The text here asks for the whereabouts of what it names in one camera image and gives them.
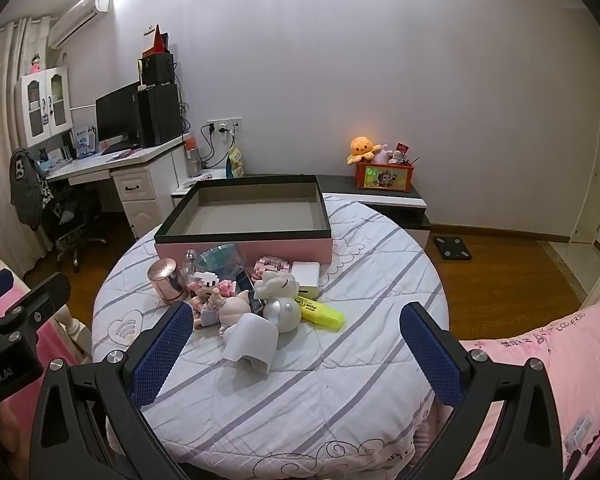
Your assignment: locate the rose gold metal cup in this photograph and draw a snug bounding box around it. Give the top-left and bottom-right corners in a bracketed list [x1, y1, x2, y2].
[147, 258, 187, 304]

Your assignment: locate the pink pig doll figure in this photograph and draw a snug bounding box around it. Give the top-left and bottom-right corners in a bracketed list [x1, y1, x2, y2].
[190, 287, 251, 336]

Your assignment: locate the white wall-plug night light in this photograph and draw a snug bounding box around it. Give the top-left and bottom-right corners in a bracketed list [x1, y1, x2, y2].
[223, 313, 278, 375]

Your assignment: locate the white silver rabbit figure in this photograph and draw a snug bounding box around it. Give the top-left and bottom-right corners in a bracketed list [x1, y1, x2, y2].
[253, 271, 301, 334]

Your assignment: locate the pink building block toy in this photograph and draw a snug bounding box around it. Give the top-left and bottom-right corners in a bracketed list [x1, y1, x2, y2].
[252, 256, 290, 281]

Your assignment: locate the yellow highlighter marker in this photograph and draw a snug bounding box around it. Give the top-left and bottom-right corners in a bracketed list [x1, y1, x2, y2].
[296, 296, 344, 330]

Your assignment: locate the white power adapter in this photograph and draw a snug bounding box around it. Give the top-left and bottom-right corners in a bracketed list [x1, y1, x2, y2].
[291, 261, 321, 300]

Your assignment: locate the dark blue gold lipstick box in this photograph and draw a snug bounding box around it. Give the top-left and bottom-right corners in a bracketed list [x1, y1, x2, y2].
[235, 270, 257, 309]

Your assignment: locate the small clear glass bottle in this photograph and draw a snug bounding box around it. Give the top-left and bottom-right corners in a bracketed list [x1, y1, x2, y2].
[182, 249, 197, 282]

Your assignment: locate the black office chair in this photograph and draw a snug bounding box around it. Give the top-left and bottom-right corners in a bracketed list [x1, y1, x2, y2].
[41, 183, 108, 273]

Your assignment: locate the black jacket on chair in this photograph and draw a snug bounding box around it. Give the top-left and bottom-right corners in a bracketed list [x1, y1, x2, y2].
[9, 148, 54, 231]

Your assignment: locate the black bathroom scale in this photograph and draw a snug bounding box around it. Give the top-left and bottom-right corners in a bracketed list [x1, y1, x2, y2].
[434, 235, 472, 261]

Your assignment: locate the striped white bed sheet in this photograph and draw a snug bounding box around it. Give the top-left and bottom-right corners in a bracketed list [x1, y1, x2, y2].
[90, 192, 451, 480]

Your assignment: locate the pink quilt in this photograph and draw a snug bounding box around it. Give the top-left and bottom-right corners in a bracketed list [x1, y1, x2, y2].
[450, 298, 600, 480]

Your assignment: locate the white small side cabinet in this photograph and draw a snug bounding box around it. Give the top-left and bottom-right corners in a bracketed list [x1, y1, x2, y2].
[170, 167, 232, 208]

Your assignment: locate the black white low cabinet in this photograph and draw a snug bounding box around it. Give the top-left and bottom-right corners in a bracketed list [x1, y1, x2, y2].
[317, 176, 431, 248]

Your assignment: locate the white desk with drawers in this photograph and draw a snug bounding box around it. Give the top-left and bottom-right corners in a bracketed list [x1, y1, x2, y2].
[47, 136, 186, 238]

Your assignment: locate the pink black-rimmed storage box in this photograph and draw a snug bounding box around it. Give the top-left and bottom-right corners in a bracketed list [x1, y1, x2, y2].
[155, 174, 332, 266]

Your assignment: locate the white glass-door cabinet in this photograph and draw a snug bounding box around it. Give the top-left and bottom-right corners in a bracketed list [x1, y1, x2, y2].
[16, 67, 73, 148]

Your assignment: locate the orange-lid water bottle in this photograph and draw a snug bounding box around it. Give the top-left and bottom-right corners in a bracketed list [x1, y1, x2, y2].
[184, 136, 202, 178]

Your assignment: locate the yellow snack bag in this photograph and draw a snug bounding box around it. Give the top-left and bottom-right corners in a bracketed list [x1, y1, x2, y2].
[226, 143, 245, 178]

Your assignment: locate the black computer monitor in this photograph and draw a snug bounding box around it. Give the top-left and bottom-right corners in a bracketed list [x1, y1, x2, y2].
[95, 81, 140, 154]

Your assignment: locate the orange cartoon storage box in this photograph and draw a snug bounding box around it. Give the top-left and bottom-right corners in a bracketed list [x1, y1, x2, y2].
[355, 162, 414, 193]

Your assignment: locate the pink plush toy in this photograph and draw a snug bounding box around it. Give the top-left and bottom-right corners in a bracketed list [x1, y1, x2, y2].
[373, 144, 393, 165]

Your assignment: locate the black computer tower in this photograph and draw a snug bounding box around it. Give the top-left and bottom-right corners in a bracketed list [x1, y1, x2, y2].
[136, 82, 183, 148]

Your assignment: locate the orange octopus plush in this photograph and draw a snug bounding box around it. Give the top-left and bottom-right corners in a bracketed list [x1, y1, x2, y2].
[347, 136, 382, 165]

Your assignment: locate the beige curtain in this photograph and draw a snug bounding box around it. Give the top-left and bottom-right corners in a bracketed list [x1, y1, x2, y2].
[0, 16, 50, 276]

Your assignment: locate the black speaker box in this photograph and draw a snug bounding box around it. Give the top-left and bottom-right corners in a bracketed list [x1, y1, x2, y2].
[138, 52, 175, 86]

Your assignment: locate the red paper bag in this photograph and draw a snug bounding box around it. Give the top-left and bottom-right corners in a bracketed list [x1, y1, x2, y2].
[142, 25, 169, 58]

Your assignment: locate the white air conditioner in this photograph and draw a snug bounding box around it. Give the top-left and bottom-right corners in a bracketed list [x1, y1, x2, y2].
[47, 0, 111, 50]

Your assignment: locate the wall power outlet strip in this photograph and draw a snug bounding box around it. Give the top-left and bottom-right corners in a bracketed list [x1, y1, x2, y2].
[207, 117, 242, 133]

